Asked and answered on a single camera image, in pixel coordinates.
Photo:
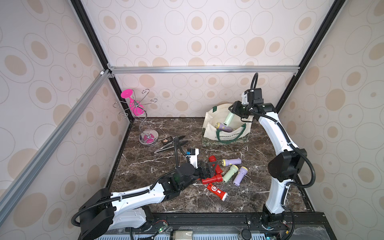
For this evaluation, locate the green flashlight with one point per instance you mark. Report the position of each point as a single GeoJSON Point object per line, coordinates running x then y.
{"type": "Point", "coordinates": [229, 174]}
{"type": "Point", "coordinates": [228, 119]}

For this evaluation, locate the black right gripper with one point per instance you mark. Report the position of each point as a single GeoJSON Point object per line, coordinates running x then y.
{"type": "Point", "coordinates": [237, 109]}

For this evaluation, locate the aluminium frame rail left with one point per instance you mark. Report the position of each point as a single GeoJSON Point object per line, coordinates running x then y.
{"type": "Point", "coordinates": [20, 185]}

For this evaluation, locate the purple flashlight right horizontal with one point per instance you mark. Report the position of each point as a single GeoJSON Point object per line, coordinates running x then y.
{"type": "Point", "coordinates": [230, 162]}

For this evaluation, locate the purple flashlight far right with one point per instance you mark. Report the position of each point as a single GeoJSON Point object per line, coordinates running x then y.
{"type": "Point", "coordinates": [240, 175]}

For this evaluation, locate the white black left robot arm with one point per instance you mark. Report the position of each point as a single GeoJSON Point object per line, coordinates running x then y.
{"type": "Point", "coordinates": [106, 211]}

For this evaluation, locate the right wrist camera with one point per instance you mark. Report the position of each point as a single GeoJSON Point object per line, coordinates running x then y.
{"type": "Point", "coordinates": [252, 97]}

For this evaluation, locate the aluminium frame rail back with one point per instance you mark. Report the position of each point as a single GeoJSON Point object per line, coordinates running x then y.
{"type": "Point", "coordinates": [205, 69]}

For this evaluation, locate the black metal tongs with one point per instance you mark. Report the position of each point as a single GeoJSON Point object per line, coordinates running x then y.
{"type": "Point", "coordinates": [169, 143]}

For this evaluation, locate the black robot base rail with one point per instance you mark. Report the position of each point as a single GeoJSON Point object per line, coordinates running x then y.
{"type": "Point", "coordinates": [221, 226]}

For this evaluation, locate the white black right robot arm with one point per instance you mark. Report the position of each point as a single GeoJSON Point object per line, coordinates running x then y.
{"type": "Point", "coordinates": [289, 158]}

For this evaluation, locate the aluminium frame rail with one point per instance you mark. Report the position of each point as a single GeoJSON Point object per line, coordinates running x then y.
{"type": "Point", "coordinates": [205, 69]}
{"type": "Point", "coordinates": [20, 185]}

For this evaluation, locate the purple flashlight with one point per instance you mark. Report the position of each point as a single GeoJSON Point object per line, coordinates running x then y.
{"type": "Point", "coordinates": [222, 127]}
{"type": "Point", "coordinates": [240, 175]}

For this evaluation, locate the red flashlight lower horizontal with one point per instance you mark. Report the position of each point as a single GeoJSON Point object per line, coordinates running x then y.
{"type": "Point", "coordinates": [214, 179]}

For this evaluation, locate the purple flashlight bottom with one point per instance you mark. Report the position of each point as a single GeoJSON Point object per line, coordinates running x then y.
{"type": "Point", "coordinates": [222, 127]}

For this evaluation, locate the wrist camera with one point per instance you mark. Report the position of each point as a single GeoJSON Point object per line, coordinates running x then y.
{"type": "Point", "coordinates": [252, 97]}
{"type": "Point", "coordinates": [192, 156]}

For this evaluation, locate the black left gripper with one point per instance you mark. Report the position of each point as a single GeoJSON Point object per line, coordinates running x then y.
{"type": "Point", "coordinates": [209, 173]}

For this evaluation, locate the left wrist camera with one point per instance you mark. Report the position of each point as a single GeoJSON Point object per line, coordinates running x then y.
{"type": "Point", "coordinates": [192, 156]}

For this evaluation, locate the red flashlight with logo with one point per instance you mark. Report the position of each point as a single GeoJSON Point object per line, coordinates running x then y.
{"type": "Point", "coordinates": [217, 191]}

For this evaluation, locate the cream green tote bag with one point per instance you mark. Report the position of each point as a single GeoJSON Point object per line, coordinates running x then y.
{"type": "Point", "coordinates": [213, 137]}

